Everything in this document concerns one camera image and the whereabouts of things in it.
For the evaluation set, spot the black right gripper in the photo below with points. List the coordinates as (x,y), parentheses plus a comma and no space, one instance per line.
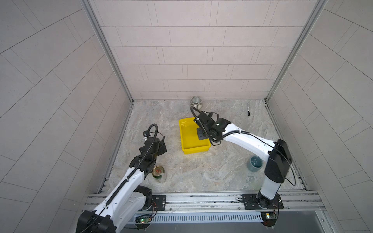
(199,134)

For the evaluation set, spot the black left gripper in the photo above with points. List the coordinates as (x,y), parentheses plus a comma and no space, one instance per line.
(161,148)

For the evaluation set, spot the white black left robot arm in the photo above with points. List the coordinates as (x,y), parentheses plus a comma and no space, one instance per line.
(128,197)

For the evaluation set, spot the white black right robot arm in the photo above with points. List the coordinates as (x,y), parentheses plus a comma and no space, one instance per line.
(275,154)

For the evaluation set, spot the yellow plastic bin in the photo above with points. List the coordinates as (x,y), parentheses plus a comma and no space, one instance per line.
(189,137)

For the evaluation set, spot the green glass jar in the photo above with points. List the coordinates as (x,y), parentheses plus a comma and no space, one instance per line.
(158,172)

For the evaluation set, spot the ribbed silver cup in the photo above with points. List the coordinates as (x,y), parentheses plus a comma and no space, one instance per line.
(196,102)

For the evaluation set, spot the teal ceramic cup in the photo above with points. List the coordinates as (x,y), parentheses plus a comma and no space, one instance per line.
(254,164)

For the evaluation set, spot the left green circuit board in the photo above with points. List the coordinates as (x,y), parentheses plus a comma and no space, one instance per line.
(143,219)

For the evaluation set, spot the green circuit board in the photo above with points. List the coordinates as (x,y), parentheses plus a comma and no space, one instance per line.
(143,219)
(269,219)

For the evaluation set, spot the white vent grille strip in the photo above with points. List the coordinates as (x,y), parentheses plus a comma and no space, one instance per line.
(212,217)

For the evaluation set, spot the right green circuit board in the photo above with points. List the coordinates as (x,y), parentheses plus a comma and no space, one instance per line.
(269,219)

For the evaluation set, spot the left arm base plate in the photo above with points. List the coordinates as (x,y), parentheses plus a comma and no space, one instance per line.
(156,202)

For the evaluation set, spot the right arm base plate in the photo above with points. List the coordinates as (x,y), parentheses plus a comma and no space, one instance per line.
(258,201)

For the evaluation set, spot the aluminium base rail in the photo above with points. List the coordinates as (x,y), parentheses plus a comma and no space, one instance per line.
(228,201)

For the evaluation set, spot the aluminium corner frame post left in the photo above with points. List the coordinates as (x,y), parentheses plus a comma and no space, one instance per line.
(87,6)

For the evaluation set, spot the aluminium corner frame post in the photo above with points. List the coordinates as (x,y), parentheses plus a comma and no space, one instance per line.
(317,10)
(87,6)

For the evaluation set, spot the aluminium corner frame post right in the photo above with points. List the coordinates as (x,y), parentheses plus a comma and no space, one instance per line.
(317,10)

